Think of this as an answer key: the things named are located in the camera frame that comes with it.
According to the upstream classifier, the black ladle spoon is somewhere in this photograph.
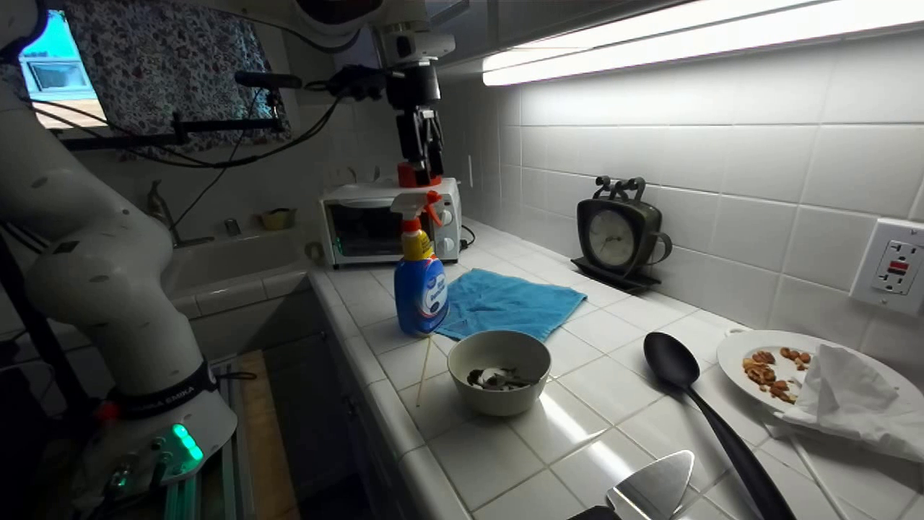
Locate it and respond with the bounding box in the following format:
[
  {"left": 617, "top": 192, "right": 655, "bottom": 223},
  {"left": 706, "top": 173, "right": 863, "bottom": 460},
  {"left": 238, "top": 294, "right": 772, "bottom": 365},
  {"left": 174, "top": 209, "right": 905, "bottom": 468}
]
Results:
[{"left": 643, "top": 332, "right": 796, "bottom": 520}]

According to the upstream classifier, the white plate with food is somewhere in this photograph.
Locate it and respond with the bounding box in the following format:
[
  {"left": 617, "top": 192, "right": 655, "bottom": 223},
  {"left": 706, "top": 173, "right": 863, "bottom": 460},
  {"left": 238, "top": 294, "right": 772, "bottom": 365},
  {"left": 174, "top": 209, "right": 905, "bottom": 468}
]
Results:
[{"left": 716, "top": 327, "right": 924, "bottom": 418}]

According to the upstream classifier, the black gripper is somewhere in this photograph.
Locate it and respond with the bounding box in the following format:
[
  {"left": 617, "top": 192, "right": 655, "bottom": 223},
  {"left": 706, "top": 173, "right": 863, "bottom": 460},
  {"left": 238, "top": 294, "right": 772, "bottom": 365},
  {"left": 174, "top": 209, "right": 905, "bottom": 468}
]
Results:
[{"left": 386, "top": 63, "right": 443, "bottom": 186}]

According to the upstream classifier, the white toaster oven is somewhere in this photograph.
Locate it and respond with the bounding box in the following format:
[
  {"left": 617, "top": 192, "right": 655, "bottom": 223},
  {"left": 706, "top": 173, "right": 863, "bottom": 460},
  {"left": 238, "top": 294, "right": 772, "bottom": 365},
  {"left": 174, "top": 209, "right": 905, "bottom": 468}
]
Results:
[{"left": 320, "top": 177, "right": 462, "bottom": 268}]

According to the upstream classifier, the under-cabinet light bar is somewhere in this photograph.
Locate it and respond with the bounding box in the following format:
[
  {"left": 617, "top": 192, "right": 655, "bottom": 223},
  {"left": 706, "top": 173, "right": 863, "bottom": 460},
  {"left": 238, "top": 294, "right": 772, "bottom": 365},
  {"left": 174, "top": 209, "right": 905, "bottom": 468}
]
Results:
[{"left": 482, "top": 0, "right": 924, "bottom": 88}]

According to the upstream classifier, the black retro clock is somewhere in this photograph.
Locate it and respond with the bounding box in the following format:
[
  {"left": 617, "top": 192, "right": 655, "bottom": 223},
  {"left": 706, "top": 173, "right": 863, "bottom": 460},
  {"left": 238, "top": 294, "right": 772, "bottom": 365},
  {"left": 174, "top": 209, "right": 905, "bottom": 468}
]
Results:
[{"left": 574, "top": 177, "right": 674, "bottom": 294}]

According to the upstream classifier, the white crumpled napkin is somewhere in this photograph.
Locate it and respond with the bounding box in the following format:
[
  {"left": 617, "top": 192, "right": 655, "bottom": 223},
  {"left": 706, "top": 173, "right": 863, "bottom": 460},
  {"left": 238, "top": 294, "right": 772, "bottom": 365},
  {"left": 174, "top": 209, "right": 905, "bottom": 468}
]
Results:
[{"left": 781, "top": 345, "right": 924, "bottom": 465}]

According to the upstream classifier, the metal spatula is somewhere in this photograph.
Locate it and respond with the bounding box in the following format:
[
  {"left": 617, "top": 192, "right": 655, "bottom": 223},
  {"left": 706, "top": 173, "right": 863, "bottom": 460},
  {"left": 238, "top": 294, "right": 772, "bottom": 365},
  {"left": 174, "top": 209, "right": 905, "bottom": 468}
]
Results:
[{"left": 573, "top": 450, "right": 697, "bottom": 520}]

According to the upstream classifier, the grey bowl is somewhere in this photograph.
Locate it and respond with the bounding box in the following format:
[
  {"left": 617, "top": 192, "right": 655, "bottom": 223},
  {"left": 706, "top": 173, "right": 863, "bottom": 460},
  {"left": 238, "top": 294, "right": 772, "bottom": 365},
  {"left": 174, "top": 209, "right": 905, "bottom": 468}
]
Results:
[{"left": 449, "top": 330, "right": 551, "bottom": 418}]

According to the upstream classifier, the blue spray bottle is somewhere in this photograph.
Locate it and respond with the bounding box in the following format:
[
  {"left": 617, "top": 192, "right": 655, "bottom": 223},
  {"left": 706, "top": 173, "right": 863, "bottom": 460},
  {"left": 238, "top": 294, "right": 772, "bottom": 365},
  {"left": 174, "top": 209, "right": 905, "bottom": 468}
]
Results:
[{"left": 394, "top": 192, "right": 449, "bottom": 336}]

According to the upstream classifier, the white wall outlet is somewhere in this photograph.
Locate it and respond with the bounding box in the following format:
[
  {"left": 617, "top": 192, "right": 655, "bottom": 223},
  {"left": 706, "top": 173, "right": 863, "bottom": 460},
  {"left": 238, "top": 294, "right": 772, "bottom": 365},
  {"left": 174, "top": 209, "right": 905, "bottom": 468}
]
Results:
[{"left": 848, "top": 221, "right": 924, "bottom": 314}]

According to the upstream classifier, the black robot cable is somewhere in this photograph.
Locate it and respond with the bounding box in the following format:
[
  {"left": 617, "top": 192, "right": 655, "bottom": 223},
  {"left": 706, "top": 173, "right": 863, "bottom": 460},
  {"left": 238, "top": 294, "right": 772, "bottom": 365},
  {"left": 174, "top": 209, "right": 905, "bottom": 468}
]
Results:
[{"left": 54, "top": 91, "right": 349, "bottom": 173}]

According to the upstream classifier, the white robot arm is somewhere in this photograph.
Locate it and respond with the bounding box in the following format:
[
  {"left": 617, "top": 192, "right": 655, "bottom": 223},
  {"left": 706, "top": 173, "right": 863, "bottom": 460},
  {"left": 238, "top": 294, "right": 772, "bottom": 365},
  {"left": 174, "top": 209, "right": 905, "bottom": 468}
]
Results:
[{"left": 0, "top": 85, "right": 238, "bottom": 520}]

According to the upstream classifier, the blue cloth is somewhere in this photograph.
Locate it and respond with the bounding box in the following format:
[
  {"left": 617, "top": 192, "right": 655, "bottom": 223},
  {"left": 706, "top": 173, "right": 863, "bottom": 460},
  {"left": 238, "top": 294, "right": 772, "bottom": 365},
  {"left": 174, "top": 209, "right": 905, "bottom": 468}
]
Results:
[{"left": 438, "top": 268, "right": 587, "bottom": 340}]

